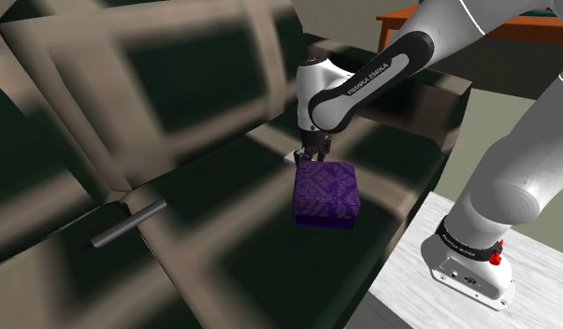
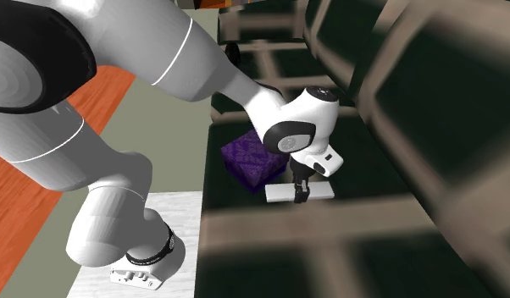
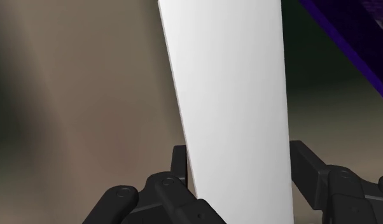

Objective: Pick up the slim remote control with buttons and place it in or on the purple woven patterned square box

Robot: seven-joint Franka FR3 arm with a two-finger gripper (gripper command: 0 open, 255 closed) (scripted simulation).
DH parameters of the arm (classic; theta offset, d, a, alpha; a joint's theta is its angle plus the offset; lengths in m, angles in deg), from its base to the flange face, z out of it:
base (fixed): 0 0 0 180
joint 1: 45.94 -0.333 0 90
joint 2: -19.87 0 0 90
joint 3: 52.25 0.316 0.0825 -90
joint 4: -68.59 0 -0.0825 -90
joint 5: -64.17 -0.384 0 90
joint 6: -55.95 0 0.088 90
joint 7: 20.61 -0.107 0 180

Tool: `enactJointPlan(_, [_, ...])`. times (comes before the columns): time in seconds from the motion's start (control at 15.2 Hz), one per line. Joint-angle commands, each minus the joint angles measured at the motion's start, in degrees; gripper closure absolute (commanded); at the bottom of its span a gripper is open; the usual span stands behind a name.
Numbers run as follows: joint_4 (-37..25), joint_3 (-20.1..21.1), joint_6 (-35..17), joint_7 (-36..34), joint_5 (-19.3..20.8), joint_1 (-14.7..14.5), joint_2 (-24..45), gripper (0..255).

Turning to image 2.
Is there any white flat rectangular slab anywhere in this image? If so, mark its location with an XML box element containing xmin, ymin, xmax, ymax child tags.
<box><xmin>264</xmin><ymin>181</ymin><xmax>335</xmax><ymax>204</ymax></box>

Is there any purple patterned box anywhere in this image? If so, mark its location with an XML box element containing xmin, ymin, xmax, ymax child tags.
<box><xmin>219</xmin><ymin>128</ymin><xmax>291</xmax><ymax>195</ymax></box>

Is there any dark green beige plaid sofa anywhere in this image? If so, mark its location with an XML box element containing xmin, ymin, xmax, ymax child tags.
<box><xmin>194</xmin><ymin>0</ymin><xmax>510</xmax><ymax>298</ymax></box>

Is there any white wooden robot stand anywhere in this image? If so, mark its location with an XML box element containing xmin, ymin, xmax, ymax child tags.
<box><xmin>66</xmin><ymin>190</ymin><xmax>204</xmax><ymax>298</ymax></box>

